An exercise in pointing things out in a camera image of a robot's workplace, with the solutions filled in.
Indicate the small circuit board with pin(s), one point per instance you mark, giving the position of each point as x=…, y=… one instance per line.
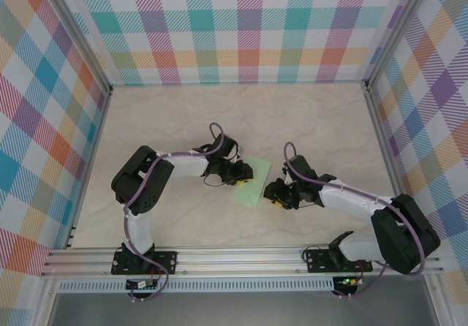
x=140, y=285
x=349, y=281

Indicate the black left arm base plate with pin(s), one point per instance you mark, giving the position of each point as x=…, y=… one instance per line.
x=164, y=260

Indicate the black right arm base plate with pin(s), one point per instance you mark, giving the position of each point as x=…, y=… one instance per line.
x=318, y=260

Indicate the grey metal shelf plate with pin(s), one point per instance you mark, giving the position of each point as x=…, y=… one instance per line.
x=237, y=309

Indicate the small left circuit board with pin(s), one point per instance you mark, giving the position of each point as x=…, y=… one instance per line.
x=140, y=285

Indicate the aluminium mounting rail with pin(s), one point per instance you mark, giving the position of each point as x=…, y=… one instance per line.
x=237, y=260

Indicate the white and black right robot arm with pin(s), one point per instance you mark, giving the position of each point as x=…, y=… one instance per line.
x=347, y=200

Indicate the aluminium frame leg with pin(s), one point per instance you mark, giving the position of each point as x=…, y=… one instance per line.
x=45, y=304
x=435, y=300

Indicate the aluminium side rail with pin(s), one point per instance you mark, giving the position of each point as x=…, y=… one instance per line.
x=102, y=116
x=382, y=136

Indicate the small right circuit board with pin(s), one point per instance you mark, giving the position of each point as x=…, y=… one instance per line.
x=349, y=281

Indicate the light green cloth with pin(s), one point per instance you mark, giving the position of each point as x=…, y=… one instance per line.
x=252, y=194

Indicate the aluminium frame post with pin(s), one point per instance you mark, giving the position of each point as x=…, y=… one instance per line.
x=77, y=33
x=395, y=30

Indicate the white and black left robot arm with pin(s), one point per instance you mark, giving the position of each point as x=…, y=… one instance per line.
x=186, y=165

